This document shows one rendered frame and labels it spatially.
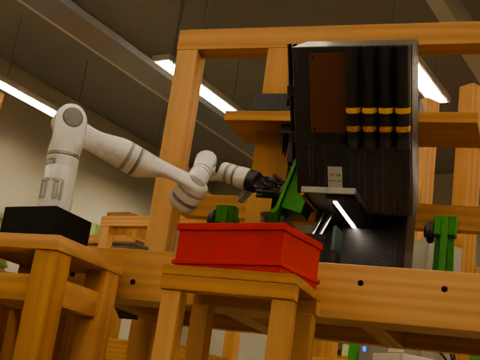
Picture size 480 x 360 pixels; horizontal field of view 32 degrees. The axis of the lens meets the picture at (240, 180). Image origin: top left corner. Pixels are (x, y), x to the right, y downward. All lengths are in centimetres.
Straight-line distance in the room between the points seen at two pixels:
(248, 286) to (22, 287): 61
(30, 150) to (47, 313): 962
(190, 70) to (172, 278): 145
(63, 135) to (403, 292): 104
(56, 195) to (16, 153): 919
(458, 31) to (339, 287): 124
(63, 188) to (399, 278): 96
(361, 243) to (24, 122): 932
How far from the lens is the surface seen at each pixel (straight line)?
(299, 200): 260
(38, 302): 217
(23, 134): 1167
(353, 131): 246
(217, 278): 200
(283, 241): 197
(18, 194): 1156
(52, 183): 239
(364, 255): 267
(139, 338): 309
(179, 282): 203
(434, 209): 299
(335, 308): 225
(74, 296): 228
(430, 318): 221
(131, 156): 248
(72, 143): 243
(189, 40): 340
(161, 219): 315
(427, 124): 289
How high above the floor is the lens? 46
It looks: 16 degrees up
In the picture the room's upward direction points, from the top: 8 degrees clockwise
